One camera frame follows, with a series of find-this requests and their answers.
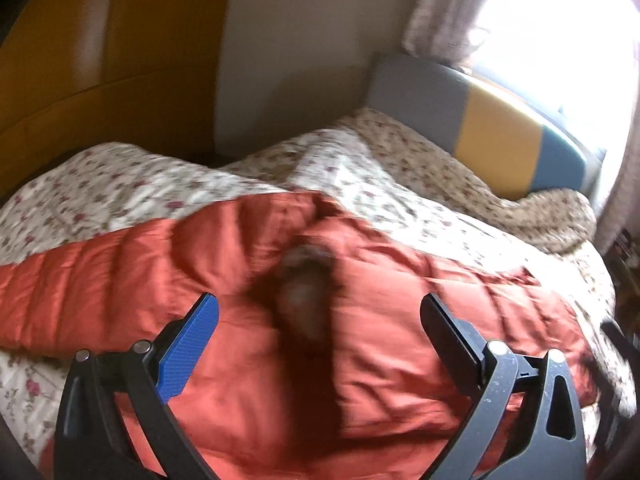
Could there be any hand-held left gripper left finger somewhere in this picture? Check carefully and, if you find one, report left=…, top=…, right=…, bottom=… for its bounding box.
left=54, top=292, right=221, bottom=480

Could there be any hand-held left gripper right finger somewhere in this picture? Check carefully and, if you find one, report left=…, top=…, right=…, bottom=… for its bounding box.
left=420, top=294, right=586, bottom=480

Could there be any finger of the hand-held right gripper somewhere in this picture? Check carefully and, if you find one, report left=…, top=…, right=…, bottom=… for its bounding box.
left=601, top=319, right=635, bottom=361

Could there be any orange-red down quilt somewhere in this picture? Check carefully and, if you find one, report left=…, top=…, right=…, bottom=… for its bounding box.
left=0, top=192, right=608, bottom=480

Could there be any floral curtain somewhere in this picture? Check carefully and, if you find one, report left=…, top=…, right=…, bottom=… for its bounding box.
left=597, top=75, right=640, bottom=256
left=402, top=0, right=506, bottom=68

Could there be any floral quilt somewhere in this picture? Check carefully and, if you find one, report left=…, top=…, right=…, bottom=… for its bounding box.
left=0, top=107, right=626, bottom=471

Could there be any grey yellow blue headboard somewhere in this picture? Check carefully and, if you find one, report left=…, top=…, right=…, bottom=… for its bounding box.
left=365, top=54, right=608, bottom=198

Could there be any wooden wardrobe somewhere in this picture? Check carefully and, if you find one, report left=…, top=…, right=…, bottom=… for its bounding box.
left=0, top=0, right=236, bottom=201

